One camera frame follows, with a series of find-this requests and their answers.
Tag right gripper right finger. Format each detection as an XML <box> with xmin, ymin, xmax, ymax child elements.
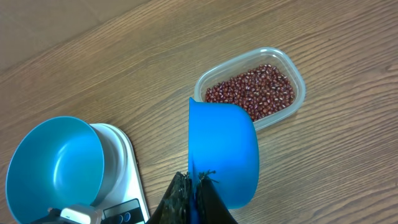
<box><xmin>195</xmin><ymin>170</ymin><xmax>238</xmax><ymax>224</ymax></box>

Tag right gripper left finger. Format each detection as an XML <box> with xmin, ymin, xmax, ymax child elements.
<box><xmin>146</xmin><ymin>172</ymin><xmax>192</xmax><ymax>224</ymax></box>

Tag blue measuring scoop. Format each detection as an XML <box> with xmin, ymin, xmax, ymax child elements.
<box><xmin>188</xmin><ymin>98</ymin><xmax>259</xmax><ymax>210</ymax></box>

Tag white digital kitchen scale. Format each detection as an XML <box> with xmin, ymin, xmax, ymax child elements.
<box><xmin>91</xmin><ymin>123</ymin><xmax>150</xmax><ymax>223</ymax></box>

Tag blue metal bowl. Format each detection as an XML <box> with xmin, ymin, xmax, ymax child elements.
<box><xmin>6</xmin><ymin>116</ymin><xmax>118</xmax><ymax>223</ymax></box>

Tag red adzuki beans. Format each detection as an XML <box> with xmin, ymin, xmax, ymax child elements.
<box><xmin>205</xmin><ymin>64</ymin><xmax>295</xmax><ymax>121</ymax></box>

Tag clear plastic container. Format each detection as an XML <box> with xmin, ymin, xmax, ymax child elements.
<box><xmin>194</xmin><ymin>47</ymin><xmax>306</xmax><ymax>131</ymax></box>

